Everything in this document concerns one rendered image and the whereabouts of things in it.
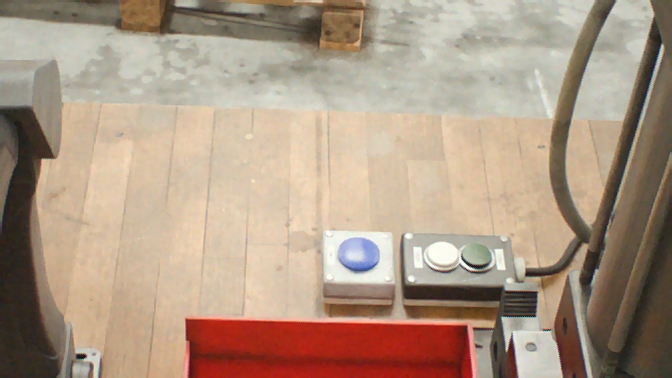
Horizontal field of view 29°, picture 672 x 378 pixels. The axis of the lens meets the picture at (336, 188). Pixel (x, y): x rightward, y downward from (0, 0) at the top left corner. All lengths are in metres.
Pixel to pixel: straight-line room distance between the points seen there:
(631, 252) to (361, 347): 0.52
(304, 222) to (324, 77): 1.58
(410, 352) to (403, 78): 1.75
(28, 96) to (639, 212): 0.34
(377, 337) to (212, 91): 1.71
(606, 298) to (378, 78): 2.18
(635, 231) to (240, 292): 0.62
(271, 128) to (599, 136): 0.35
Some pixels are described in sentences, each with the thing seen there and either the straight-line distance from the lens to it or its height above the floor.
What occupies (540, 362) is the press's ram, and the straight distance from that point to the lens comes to 0.89.
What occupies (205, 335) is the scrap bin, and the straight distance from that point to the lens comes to 1.14.
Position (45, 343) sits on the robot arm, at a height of 1.09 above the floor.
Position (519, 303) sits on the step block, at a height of 0.98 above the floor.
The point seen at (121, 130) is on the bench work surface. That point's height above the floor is 0.90.
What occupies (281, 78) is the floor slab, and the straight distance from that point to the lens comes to 2.84.
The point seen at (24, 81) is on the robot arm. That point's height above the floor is 1.35.
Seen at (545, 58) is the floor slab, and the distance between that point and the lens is 2.98.
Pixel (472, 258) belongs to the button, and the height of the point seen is 0.94.
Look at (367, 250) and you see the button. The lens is 1.21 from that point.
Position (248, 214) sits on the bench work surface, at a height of 0.90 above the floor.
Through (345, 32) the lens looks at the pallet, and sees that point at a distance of 2.89.
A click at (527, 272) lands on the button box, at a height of 0.92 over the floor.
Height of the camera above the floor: 1.83
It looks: 45 degrees down
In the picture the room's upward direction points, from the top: 4 degrees clockwise
